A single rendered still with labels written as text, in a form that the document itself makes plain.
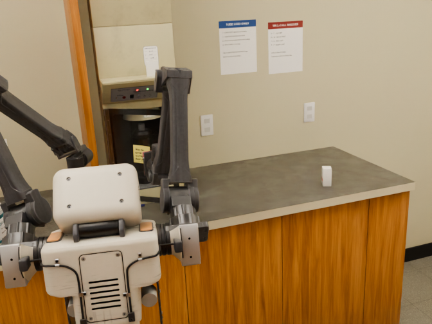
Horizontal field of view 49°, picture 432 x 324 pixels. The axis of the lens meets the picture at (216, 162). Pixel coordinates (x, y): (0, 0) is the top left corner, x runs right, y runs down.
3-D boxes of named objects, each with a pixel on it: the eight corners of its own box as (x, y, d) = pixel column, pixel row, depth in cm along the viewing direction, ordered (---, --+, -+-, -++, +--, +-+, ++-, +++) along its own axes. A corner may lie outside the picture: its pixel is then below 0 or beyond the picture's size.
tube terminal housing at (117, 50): (107, 190, 232) (87, 26, 208) (171, 180, 241) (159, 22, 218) (114, 209, 209) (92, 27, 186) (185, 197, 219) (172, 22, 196)
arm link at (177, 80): (162, 56, 135) (196, 58, 138) (155, 69, 148) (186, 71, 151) (164, 213, 131) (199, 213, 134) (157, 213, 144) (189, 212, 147)
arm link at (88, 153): (49, 145, 162) (71, 137, 160) (63, 137, 172) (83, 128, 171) (65, 177, 165) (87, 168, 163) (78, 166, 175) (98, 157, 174)
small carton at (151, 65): (146, 75, 195) (145, 60, 193) (159, 74, 196) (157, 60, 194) (146, 76, 190) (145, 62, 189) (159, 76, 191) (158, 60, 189)
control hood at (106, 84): (101, 103, 195) (98, 78, 192) (177, 95, 205) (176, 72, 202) (105, 108, 184) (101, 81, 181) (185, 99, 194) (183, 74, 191)
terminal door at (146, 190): (116, 198, 207) (105, 108, 195) (180, 204, 197) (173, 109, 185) (115, 199, 207) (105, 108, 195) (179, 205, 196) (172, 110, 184)
